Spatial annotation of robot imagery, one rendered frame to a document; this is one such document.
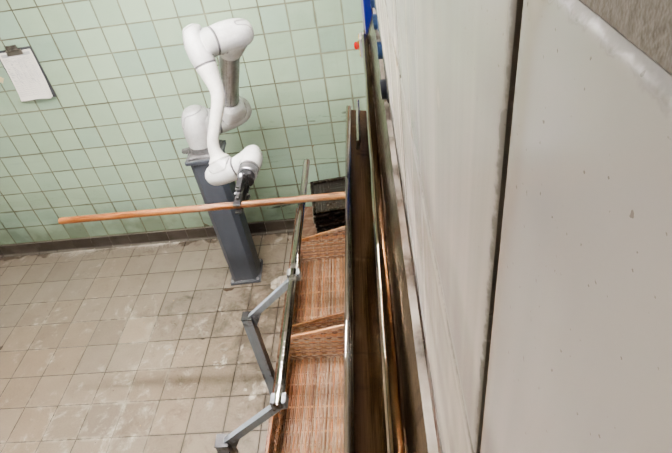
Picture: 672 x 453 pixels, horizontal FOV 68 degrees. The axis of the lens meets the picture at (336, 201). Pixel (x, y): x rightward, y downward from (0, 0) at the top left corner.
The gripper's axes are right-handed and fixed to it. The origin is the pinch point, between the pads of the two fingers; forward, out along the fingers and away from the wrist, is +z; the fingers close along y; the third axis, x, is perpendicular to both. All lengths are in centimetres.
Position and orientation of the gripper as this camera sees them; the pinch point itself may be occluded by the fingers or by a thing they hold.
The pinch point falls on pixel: (238, 204)
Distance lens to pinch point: 211.1
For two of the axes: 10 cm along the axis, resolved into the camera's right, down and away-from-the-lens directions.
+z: -0.2, 6.2, -7.8
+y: 1.3, 7.8, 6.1
